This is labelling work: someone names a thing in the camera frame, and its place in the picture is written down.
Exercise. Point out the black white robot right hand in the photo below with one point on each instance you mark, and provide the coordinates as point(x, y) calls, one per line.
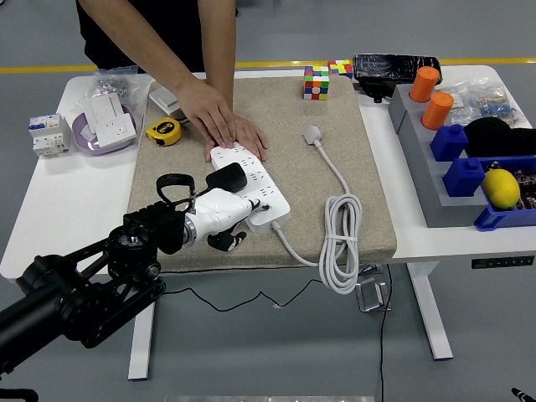
point(522, 395)

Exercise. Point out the person's left hand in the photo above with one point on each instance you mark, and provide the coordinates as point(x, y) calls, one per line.
point(253, 140)

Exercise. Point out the white blank switch plate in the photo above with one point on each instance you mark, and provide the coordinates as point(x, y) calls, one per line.
point(102, 109)

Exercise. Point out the clear bag of small parts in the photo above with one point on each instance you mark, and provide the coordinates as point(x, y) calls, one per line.
point(490, 104)

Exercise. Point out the person's left forearm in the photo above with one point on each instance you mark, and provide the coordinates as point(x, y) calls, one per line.
point(215, 42)

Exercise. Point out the blue plastic bin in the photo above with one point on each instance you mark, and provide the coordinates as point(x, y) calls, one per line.
point(502, 218)

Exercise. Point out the white power strip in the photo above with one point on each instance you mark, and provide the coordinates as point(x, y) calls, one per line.
point(259, 167)

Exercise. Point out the white wall socket panel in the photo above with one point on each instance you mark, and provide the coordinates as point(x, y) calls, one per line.
point(117, 132)

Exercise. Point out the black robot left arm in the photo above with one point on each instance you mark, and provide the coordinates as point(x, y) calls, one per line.
point(84, 293)

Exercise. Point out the yellow lemon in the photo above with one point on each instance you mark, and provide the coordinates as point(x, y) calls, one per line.
point(500, 188)

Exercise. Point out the person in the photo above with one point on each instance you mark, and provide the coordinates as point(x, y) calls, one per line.
point(98, 46)

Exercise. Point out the clear bag of screws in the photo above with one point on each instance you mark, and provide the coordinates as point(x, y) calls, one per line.
point(113, 81)

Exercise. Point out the dark circuit board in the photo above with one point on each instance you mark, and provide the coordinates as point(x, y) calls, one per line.
point(528, 176)

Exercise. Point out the white circuit breaker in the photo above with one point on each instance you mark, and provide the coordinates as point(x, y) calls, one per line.
point(46, 136)

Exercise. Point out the white table leg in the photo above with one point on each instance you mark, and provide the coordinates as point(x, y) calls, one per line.
point(140, 343)
point(431, 318)

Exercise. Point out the blue plastic block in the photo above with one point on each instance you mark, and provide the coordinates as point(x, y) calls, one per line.
point(448, 144)
point(462, 178)

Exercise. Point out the orange cylinder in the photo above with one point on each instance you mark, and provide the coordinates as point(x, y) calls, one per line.
point(424, 84)
point(436, 111)

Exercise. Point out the person's right hand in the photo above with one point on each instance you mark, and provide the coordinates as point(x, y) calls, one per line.
point(205, 111)

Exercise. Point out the multicoloured puzzle cube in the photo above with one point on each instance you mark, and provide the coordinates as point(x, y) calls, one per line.
point(316, 84)
point(341, 69)

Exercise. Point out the grey-brown fabric mat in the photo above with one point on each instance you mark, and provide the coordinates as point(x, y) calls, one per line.
point(301, 188)

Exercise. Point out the white wall switch panel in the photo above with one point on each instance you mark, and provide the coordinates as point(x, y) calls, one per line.
point(161, 100)

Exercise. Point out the black table control panel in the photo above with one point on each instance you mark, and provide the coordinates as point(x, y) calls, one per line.
point(502, 262)

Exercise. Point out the person's right forearm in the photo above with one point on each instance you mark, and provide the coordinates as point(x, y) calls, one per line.
point(148, 46)

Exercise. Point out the black power adapter plug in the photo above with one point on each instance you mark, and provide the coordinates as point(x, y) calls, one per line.
point(226, 178)

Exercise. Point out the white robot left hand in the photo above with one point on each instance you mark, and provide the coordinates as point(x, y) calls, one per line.
point(222, 209)

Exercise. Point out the black plastic-wrapped device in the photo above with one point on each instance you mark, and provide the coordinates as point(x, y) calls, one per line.
point(393, 69)

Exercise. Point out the grey stepped block holder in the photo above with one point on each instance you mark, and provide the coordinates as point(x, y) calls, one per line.
point(419, 167)

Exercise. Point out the yellow tape measure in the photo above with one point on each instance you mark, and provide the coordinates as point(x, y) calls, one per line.
point(164, 132)

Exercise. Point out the purple bowl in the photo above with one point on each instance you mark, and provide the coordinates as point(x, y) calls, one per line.
point(84, 142)

